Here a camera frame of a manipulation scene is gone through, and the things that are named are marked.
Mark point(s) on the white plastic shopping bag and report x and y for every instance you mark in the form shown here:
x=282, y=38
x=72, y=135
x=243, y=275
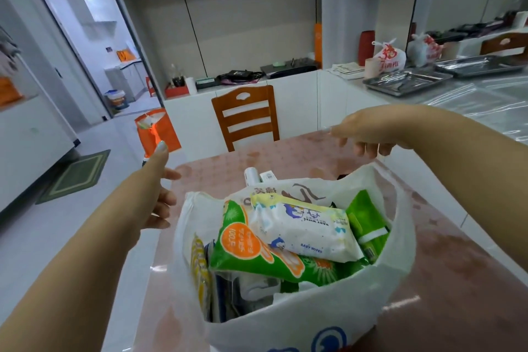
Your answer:
x=330, y=314

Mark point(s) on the red box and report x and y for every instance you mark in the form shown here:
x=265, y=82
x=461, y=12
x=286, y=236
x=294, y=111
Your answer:
x=176, y=92

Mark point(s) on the clear packaged item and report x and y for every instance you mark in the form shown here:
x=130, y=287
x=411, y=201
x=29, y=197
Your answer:
x=251, y=290

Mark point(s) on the green and orange packet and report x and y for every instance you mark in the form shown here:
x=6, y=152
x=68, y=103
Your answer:
x=243, y=250

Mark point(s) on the dark small box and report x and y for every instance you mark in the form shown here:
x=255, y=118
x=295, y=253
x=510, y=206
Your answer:
x=206, y=83

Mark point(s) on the person's left forearm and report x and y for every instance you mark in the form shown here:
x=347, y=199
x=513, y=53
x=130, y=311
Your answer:
x=70, y=273

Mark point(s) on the green packet with white label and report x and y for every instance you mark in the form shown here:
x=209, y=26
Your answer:
x=363, y=211

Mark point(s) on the person's right fingers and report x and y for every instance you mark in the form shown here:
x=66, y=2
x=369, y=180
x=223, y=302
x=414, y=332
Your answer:
x=372, y=150

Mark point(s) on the yellow packet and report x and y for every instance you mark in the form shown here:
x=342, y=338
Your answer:
x=200, y=269

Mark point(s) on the person's right forearm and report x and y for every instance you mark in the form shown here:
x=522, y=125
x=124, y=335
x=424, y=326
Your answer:
x=478, y=174

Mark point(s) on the green doormat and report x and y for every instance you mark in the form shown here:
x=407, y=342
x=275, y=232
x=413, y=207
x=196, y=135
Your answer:
x=76, y=176

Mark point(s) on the white and blue bucket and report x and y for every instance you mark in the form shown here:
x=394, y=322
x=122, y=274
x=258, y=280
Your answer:
x=116, y=99

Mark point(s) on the hanging grey cloths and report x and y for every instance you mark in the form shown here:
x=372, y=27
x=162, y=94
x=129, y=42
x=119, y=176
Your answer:
x=7, y=52

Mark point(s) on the white side cabinet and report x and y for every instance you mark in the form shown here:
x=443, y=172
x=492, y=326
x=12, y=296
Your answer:
x=29, y=145

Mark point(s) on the white and red plastic bag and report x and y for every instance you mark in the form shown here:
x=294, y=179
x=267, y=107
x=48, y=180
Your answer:
x=390, y=59

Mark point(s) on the orange kitchen bag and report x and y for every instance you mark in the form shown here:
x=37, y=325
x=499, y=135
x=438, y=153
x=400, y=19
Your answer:
x=125, y=55

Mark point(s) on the person's left middle finger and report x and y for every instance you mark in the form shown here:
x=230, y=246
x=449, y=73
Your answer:
x=168, y=196

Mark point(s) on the paper cup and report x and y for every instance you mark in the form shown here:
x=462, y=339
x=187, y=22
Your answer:
x=372, y=68

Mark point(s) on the white cup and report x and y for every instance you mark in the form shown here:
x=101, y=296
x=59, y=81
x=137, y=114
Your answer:
x=191, y=86

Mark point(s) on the white baby wipes pack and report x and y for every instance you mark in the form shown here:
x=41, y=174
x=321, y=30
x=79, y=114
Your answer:
x=305, y=232

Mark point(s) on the white lower cabinet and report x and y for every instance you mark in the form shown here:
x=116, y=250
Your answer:
x=297, y=104

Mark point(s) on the person's left thumb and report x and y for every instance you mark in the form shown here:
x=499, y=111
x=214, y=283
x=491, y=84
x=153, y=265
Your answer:
x=156, y=158

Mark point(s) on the dark clutter on counter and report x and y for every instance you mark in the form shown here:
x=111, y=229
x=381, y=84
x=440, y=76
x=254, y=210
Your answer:
x=474, y=30

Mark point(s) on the person's left hand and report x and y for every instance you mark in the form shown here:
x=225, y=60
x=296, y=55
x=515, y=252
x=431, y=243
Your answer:
x=146, y=195

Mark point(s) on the stack of papers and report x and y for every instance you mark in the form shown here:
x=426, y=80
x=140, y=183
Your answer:
x=347, y=70

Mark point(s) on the black countertop appliance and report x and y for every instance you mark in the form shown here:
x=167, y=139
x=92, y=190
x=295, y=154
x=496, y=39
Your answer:
x=288, y=68

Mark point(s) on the tall orange box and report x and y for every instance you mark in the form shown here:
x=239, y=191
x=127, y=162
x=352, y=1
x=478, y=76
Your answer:
x=318, y=44

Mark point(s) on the red vase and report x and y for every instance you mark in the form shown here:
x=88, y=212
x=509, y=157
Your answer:
x=366, y=46

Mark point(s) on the orange cloth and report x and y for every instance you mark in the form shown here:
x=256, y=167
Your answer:
x=8, y=92

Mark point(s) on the person's left little finger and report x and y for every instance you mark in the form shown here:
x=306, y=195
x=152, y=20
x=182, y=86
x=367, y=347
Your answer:
x=157, y=224

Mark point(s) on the person's right hand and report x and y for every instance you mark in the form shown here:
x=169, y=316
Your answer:
x=377, y=127

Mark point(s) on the small white box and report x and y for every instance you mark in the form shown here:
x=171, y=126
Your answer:
x=268, y=175

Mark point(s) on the brown wooden chair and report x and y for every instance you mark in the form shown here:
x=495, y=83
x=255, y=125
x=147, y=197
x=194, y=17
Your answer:
x=243, y=102
x=505, y=43

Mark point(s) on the metal tray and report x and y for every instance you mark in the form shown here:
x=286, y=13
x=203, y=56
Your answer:
x=406, y=82
x=478, y=66

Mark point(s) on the white tube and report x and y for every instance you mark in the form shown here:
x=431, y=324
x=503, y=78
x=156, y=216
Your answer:
x=250, y=176

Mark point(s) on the white container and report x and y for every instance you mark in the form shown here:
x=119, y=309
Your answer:
x=450, y=50

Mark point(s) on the grey kitchen cabinet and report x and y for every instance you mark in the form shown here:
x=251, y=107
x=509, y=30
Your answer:
x=126, y=79

